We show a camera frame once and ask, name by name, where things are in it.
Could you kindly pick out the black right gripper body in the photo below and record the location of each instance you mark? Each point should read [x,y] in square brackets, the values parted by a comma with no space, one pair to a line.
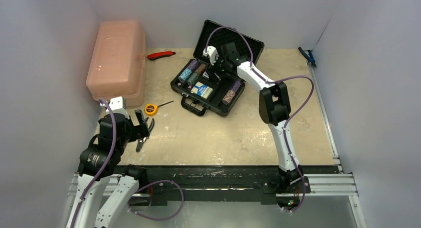
[220,66]

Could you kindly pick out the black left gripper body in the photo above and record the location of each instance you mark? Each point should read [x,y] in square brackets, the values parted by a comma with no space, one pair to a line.
[136,131]

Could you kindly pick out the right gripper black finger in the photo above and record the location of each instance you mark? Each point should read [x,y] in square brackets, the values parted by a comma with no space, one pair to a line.
[219,73]
[211,75]

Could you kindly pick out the black poker set case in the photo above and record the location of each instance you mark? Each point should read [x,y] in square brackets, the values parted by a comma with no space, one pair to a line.
[213,34]

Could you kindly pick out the blue Texas Hold'em card box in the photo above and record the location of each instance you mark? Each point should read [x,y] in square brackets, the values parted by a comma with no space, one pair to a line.
[202,90]

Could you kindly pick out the purple black poker chip roll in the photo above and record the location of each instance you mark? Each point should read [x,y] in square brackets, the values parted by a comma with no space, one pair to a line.
[235,86]

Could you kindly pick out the orange blue poker chip roll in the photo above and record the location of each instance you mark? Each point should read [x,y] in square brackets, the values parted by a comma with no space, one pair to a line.
[229,97]

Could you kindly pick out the blue backed playing card deck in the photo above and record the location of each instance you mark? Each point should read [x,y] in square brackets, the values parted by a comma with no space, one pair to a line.
[206,75]

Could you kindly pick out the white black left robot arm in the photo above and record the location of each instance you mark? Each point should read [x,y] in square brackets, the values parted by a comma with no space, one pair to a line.
[97,164]

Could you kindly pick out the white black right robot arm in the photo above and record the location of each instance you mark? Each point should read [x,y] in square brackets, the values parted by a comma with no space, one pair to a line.
[274,108]

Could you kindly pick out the yellow tape measure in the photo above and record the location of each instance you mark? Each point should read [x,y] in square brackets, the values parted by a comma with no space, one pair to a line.
[151,109]

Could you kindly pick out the brown black poker chip roll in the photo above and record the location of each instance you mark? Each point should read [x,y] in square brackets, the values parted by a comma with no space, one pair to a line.
[201,69]

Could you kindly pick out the green blue poker chip roll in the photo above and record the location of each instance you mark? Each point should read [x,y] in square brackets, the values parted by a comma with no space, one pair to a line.
[193,78]

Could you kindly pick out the lavender poker chip roll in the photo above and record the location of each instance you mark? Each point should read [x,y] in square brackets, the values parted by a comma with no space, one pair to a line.
[193,65]

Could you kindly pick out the light blue poker chip roll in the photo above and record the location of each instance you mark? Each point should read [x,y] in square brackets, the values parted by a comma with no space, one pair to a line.
[184,75]

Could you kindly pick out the pink translucent plastic storage box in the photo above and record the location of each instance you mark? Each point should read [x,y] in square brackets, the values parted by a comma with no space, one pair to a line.
[117,65]

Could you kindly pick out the red utility knife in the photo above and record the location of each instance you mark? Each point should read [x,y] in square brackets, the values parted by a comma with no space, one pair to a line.
[159,55]

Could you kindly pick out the black grey wire stripper pliers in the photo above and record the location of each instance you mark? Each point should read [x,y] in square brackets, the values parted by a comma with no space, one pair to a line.
[141,141]

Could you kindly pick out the blue handled pliers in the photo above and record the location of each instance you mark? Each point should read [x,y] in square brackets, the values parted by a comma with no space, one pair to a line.
[307,54]

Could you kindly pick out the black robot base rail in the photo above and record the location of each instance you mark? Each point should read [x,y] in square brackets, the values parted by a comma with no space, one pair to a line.
[211,183]

